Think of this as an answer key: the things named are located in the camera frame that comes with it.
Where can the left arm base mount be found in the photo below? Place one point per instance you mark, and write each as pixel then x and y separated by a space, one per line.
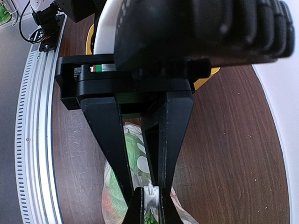
pixel 45 14

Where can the front aluminium rail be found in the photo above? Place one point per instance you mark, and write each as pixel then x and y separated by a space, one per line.
pixel 33 153

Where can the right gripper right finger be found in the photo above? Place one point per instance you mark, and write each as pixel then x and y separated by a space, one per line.
pixel 167 211

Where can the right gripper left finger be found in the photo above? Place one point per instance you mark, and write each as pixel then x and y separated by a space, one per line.
pixel 134 214

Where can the light green toy gourd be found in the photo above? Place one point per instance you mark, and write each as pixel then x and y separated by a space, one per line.
pixel 139 171

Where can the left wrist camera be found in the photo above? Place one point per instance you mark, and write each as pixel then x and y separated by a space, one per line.
pixel 205 32

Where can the polka dot zip bag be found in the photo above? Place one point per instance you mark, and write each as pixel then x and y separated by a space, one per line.
pixel 108 212

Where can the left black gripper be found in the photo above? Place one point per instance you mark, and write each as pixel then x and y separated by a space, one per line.
pixel 163 126

